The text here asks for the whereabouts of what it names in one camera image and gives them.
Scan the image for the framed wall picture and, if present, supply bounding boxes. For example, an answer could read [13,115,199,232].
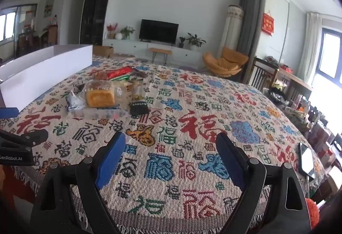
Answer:
[44,0,55,22]

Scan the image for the large potted plant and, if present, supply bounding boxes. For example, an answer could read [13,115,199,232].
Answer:
[186,33,206,50]

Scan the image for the green plant in vase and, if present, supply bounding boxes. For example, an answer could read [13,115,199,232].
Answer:
[120,26,136,40]

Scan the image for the black television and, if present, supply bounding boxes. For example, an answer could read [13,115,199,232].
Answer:
[139,19,179,45]

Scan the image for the white curtain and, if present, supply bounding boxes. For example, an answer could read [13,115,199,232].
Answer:
[296,12,323,83]

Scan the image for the grey curtain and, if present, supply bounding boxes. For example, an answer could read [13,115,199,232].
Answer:
[236,0,264,83]

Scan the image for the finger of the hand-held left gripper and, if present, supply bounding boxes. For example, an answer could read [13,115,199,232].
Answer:
[0,129,49,154]
[0,107,19,119]

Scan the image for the silver snack packet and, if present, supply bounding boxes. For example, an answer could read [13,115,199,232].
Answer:
[65,90,86,112]

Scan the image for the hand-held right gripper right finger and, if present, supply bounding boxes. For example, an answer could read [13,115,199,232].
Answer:
[215,132,312,234]

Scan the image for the red wall hanging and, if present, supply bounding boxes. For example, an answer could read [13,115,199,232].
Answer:
[262,12,275,36]

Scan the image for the dark wire basket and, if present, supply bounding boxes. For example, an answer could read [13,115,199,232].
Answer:
[267,87,292,107]

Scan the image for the smartphone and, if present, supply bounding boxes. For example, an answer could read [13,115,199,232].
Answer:
[298,142,316,180]

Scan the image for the orange lounge chair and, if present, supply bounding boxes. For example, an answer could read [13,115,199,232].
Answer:
[202,47,250,78]

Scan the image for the red flowers in vase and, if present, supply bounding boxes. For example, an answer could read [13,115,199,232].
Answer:
[106,23,118,39]

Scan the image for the black snack packet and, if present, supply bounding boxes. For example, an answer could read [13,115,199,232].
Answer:
[129,101,150,116]

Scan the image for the bread in clear packet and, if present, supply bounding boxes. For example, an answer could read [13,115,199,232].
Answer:
[82,80,124,110]

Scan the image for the brown snack packet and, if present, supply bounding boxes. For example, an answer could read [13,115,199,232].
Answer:
[131,67,148,79]

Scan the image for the long clear candy packet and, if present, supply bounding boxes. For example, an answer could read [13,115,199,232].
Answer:
[67,107,131,120]

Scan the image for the cardboard box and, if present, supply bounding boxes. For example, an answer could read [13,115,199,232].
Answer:
[93,45,114,59]

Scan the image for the dark wooden chair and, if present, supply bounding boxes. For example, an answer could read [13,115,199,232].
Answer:
[247,57,280,94]

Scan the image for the white storage box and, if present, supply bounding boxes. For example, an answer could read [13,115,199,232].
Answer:
[0,44,93,112]

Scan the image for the white television cabinet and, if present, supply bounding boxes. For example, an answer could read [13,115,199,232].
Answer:
[103,38,203,67]

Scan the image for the orange fuzzy object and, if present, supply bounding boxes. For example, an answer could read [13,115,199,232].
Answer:
[306,198,320,230]

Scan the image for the printed woven blanket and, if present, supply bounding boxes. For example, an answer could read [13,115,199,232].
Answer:
[0,56,325,234]

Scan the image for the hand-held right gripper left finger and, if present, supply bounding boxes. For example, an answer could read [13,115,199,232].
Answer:
[29,131,127,234]

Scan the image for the red snack packet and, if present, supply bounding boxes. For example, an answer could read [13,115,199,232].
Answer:
[107,67,133,80]

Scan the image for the cluttered wooden table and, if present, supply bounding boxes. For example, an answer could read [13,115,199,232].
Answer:
[277,66,314,108]

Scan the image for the green snack packet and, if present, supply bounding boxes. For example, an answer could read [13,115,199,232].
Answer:
[111,74,132,82]

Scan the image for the wooden stool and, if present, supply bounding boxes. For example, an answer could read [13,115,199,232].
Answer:
[148,48,172,65]

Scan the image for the cloth-covered standing air conditioner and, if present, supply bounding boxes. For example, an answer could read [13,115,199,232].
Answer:
[221,5,244,51]

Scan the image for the dark glass cabinet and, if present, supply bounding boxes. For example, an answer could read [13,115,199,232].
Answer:
[80,0,116,47]

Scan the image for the bright window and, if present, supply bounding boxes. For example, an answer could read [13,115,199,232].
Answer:
[310,27,342,97]

